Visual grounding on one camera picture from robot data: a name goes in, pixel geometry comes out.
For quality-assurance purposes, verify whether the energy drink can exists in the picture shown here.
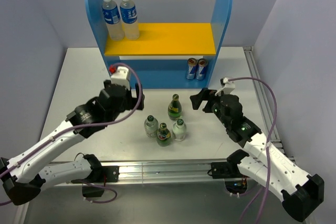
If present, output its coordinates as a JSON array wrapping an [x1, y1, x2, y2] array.
[[186, 58, 197, 80], [195, 58, 208, 81]]

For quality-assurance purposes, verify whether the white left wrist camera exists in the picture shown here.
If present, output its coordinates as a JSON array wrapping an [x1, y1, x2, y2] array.
[[109, 65, 131, 90]]

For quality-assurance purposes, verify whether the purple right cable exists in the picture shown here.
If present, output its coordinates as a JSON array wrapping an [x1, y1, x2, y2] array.
[[228, 77, 278, 224]]

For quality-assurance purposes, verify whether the green bottle red label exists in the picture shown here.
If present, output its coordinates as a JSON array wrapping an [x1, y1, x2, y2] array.
[[156, 123, 171, 147]]

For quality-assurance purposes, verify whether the far left water bottle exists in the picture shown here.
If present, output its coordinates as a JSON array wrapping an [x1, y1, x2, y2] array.
[[102, 0, 124, 41]]

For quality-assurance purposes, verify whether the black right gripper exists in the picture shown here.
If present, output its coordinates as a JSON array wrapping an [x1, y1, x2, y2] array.
[[190, 87, 230, 127]]

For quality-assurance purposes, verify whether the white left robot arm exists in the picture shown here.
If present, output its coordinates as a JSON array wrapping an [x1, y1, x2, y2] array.
[[1, 80, 144, 206]]

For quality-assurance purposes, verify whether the right energy drink can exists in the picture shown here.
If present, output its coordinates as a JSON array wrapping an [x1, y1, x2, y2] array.
[[195, 58, 208, 81]]

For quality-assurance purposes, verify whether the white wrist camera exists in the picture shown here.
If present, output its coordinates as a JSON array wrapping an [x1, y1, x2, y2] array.
[[215, 77, 235, 97], [109, 65, 131, 90]]

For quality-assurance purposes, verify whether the blue and yellow shelf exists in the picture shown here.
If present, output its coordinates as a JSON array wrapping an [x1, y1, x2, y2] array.
[[85, 0, 233, 89]]

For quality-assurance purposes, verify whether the green bottle gold cap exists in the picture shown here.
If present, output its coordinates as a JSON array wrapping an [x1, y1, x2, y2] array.
[[167, 94, 182, 121]]

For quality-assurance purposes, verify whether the aluminium side rail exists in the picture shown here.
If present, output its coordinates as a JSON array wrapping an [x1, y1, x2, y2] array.
[[243, 47, 273, 133]]

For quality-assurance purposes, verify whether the left energy drink can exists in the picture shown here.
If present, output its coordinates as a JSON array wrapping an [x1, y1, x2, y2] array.
[[186, 58, 197, 80]]

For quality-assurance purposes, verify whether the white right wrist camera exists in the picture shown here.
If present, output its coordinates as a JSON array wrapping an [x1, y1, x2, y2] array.
[[215, 77, 235, 97]]

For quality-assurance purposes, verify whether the aluminium front rail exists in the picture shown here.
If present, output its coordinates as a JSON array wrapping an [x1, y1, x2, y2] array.
[[25, 158, 297, 188]]

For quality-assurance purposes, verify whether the blue label water bottle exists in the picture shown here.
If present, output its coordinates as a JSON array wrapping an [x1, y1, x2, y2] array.
[[120, 0, 140, 40]]

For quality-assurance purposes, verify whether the clear glass bottle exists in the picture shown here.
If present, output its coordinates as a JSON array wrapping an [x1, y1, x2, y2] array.
[[172, 119, 187, 141], [144, 115, 159, 137]]

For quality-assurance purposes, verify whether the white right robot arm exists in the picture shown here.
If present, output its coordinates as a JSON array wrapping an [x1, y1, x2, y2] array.
[[190, 88, 324, 222]]

